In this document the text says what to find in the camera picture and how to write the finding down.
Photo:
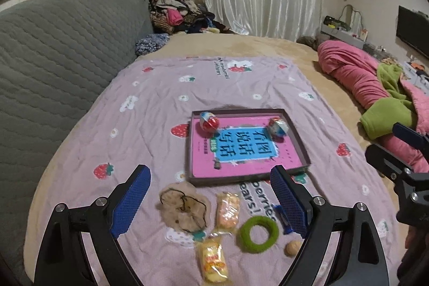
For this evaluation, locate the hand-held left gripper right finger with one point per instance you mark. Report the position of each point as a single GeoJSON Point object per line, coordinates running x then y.
{"type": "Point", "coordinates": [288, 202]}

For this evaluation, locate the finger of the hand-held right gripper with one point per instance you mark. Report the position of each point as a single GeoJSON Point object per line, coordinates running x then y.
{"type": "Point", "coordinates": [407, 133]}
{"type": "Point", "coordinates": [385, 158]}

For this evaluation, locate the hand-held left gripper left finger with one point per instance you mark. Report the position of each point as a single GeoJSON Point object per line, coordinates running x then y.
{"type": "Point", "coordinates": [130, 202]}

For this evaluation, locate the grey shallow box tray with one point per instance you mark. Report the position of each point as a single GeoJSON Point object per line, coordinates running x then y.
{"type": "Point", "coordinates": [249, 180]}

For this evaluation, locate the small brown ball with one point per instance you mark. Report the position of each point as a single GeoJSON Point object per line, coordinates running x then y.
{"type": "Point", "coordinates": [292, 248]}

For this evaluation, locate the beige organza scrunchie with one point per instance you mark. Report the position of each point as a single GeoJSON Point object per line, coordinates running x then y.
{"type": "Point", "coordinates": [182, 209]}

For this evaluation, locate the peach snack packet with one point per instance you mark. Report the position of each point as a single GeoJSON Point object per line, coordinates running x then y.
{"type": "Point", "coordinates": [228, 210]}

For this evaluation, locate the yellow snack packet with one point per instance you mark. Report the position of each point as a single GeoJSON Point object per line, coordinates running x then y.
{"type": "Point", "coordinates": [214, 259]}

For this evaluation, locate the small blue pen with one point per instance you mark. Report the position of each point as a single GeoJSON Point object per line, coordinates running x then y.
{"type": "Point", "coordinates": [285, 227]}

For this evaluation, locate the green fleece blanket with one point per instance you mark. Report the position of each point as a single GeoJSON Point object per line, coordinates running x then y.
{"type": "Point", "coordinates": [385, 113]}

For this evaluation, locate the pink children's book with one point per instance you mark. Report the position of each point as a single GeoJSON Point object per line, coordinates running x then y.
{"type": "Point", "coordinates": [248, 152]}

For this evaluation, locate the blue and white toy egg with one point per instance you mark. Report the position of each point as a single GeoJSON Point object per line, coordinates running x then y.
{"type": "Point", "coordinates": [278, 128]}

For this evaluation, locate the pink quilt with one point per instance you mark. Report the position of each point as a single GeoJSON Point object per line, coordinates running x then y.
{"type": "Point", "coordinates": [348, 71]}

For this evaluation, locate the purple strawberry print blanket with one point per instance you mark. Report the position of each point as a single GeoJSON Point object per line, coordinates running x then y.
{"type": "Point", "coordinates": [150, 105]}

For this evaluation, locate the black television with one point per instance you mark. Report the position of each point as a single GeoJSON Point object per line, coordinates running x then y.
{"type": "Point", "coordinates": [412, 28]}

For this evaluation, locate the red toy egg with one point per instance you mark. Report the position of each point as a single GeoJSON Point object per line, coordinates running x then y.
{"type": "Point", "coordinates": [209, 122]}

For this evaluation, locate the cluttered grey cabinet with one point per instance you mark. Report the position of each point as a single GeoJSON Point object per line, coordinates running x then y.
{"type": "Point", "coordinates": [342, 33]}

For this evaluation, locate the dark brown cloth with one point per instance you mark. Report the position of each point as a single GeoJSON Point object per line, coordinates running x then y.
{"type": "Point", "coordinates": [306, 40]}

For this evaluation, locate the blue patterned cloth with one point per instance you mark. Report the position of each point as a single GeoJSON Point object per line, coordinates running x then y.
{"type": "Point", "coordinates": [150, 44]}

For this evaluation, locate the grey quilted headboard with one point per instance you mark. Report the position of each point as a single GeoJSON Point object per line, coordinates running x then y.
{"type": "Point", "coordinates": [60, 54]}

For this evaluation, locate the pile of clothes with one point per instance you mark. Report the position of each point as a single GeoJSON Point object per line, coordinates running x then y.
{"type": "Point", "coordinates": [177, 13]}

